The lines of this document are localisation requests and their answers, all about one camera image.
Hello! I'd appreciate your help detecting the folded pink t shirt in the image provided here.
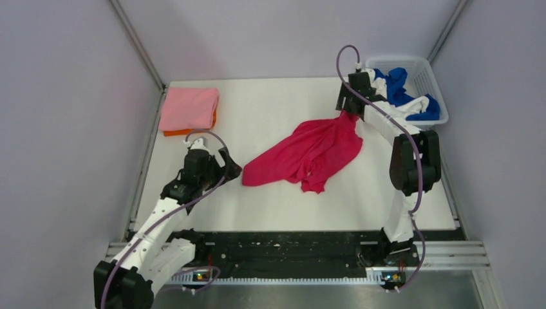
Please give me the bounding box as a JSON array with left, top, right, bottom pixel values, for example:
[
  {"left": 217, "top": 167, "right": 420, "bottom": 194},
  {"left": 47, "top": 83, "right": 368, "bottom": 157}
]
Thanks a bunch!
[{"left": 158, "top": 87, "right": 220, "bottom": 132}]

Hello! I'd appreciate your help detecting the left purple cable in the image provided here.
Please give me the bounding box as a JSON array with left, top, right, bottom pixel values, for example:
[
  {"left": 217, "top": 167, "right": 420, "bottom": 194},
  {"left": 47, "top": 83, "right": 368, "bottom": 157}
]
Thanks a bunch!
[{"left": 99, "top": 129, "right": 232, "bottom": 309}]

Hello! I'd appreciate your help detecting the magenta t shirt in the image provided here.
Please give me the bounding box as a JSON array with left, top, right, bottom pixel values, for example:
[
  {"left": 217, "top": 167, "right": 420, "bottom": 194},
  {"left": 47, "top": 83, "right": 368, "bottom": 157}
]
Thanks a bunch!
[{"left": 242, "top": 111, "right": 363, "bottom": 194}]

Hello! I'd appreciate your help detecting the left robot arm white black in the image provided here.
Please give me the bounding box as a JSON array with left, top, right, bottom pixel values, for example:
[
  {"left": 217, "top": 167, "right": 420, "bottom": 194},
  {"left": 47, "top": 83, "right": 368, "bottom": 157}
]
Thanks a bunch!
[{"left": 93, "top": 145, "right": 242, "bottom": 308}]

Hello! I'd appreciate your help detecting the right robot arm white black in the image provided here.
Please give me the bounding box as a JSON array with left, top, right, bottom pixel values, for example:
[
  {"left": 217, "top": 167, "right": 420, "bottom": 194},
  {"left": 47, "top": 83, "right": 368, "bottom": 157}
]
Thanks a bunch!
[{"left": 336, "top": 68, "right": 441, "bottom": 266}]

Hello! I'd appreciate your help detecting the white plastic basket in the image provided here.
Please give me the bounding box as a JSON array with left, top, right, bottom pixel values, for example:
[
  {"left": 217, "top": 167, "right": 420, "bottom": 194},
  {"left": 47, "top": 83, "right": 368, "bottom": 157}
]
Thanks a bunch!
[{"left": 365, "top": 55, "right": 449, "bottom": 129}]

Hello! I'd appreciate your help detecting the purple cable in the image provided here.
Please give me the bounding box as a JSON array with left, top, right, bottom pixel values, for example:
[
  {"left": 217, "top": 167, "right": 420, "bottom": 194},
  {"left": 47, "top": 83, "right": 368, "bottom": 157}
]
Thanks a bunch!
[
  {"left": 99, "top": 129, "right": 232, "bottom": 309},
  {"left": 335, "top": 44, "right": 428, "bottom": 293}
]

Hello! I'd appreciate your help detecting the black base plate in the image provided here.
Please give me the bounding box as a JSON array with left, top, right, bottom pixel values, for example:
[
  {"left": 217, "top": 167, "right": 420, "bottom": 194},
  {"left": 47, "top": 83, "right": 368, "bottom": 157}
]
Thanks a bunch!
[{"left": 167, "top": 230, "right": 462, "bottom": 283}]

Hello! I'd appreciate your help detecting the folded orange t shirt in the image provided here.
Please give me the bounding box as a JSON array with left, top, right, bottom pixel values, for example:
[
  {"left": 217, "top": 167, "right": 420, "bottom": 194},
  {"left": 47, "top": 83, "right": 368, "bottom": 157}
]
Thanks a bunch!
[{"left": 162, "top": 110, "right": 217, "bottom": 136}]

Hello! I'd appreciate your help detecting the white t shirt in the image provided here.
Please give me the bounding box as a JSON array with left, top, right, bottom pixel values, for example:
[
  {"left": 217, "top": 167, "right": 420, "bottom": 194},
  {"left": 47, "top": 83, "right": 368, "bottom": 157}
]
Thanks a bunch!
[{"left": 372, "top": 77, "right": 430, "bottom": 121}]

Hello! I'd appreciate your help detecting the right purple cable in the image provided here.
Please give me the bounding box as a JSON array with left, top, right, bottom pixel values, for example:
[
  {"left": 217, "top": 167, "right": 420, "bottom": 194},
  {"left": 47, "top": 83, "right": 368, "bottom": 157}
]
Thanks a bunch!
[{"left": 335, "top": 44, "right": 428, "bottom": 293}]

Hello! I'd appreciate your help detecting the blue t shirt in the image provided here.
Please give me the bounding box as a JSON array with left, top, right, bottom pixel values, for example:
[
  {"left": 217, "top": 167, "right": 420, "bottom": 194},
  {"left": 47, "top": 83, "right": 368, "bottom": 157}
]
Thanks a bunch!
[{"left": 372, "top": 67, "right": 441, "bottom": 121}]

